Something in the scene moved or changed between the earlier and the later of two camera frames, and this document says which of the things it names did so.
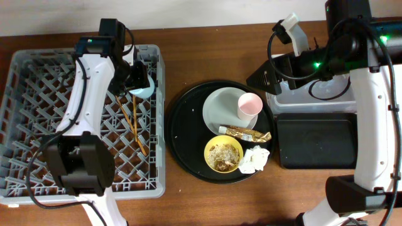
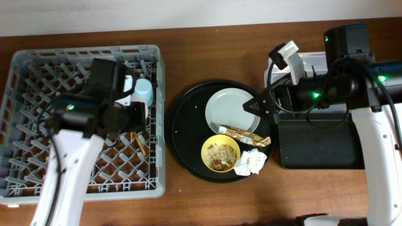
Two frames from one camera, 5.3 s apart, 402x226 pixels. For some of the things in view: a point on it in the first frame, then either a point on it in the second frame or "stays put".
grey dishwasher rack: x=34 y=99 stays put
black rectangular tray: x=317 y=140 stays put
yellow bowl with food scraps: x=223 y=154 stays put
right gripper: x=283 y=75 to x=271 y=102
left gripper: x=140 y=76 to x=138 y=116
